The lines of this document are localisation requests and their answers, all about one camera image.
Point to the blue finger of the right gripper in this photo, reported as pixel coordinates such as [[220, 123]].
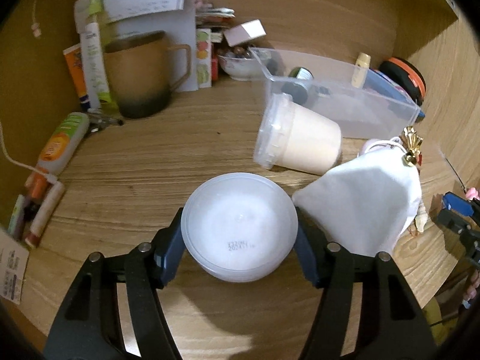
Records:
[[462, 218]]

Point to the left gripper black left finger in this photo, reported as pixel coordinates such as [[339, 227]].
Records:
[[112, 309]]

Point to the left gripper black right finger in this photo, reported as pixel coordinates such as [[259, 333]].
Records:
[[392, 324]]

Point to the white drawstring cloth bag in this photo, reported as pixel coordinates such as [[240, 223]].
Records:
[[367, 203]]

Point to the white round plastic tub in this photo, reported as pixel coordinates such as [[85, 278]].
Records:
[[239, 227]]

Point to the beige lidded plastic cup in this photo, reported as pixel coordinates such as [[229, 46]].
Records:
[[294, 137]]

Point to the dark green pump bottle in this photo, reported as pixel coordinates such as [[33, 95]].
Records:
[[299, 88]]

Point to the printed receipt paper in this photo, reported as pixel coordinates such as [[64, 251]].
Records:
[[13, 262]]

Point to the white lip balm stick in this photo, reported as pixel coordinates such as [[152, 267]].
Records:
[[43, 215]]

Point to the black orange zip case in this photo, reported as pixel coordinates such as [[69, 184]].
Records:
[[406, 76]]

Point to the clear plastic storage bin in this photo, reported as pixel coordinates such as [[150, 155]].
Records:
[[360, 113]]

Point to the blue patchwork pouch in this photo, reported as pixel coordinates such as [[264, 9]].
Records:
[[400, 103]]

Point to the cream lotion bottle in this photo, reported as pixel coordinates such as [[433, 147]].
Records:
[[361, 68]]

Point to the orange green cream tube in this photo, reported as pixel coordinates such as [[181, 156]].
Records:
[[56, 154]]

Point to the brown ceramic mug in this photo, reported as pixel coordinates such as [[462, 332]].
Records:
[[138, 70]]

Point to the small bowl of trinkets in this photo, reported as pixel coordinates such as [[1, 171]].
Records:
[[239, 67]]

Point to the orange tube behind bottle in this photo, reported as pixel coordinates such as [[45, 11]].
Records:
[[72, 56]]

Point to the small pink white box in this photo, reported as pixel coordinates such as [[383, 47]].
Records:
[[244, 33]]

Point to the fruit print carton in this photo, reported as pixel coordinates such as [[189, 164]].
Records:
[[204, 57]]

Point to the stack of booklets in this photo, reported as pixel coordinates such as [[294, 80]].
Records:
[[209, 16]]

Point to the white paper sheets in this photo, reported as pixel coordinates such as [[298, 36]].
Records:
[[134, 17]]

